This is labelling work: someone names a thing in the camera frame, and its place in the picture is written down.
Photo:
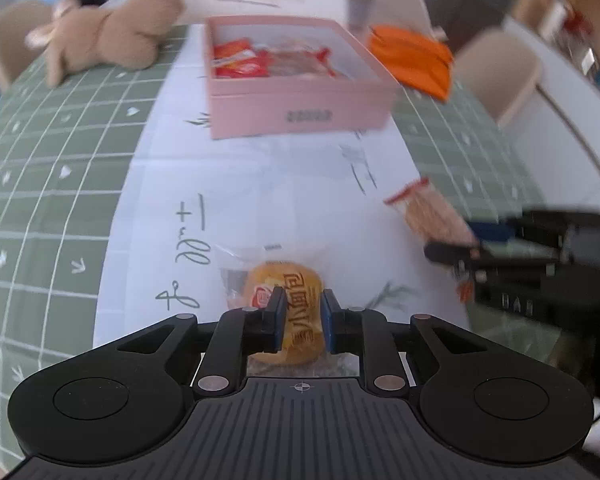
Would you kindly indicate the white paper table runner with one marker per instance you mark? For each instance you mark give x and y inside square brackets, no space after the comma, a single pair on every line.
[195,214]

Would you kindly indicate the cracker packet red edge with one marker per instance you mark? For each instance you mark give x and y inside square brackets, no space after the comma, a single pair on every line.
[431,217]

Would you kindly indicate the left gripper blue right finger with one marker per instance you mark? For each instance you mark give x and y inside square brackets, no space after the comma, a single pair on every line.
[335,324]

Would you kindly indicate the beige chair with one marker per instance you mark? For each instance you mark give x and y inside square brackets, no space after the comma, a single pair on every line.
[16,21]
[500,70]

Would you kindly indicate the brown plush bunny toy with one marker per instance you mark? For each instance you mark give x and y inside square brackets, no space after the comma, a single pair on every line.
[80,37]

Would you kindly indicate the orange tissue pouch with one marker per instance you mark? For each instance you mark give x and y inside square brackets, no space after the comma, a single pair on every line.
[417,61]

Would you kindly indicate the red roast duck snack pouch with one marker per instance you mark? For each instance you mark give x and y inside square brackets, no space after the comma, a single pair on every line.
[240,59]

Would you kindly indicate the beige chair right side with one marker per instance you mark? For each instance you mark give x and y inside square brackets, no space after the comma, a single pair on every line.
[500,70]

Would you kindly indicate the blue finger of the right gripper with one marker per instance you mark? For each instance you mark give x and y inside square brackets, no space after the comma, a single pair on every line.
[492,231]
[445,253]

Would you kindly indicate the pink cardboard box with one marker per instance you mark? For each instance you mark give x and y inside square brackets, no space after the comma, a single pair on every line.
[358,94]

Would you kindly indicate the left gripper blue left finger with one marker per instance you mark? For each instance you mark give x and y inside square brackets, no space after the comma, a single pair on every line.
[272,322]

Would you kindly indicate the beige chair near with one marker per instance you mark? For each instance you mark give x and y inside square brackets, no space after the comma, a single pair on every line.
[16,21]

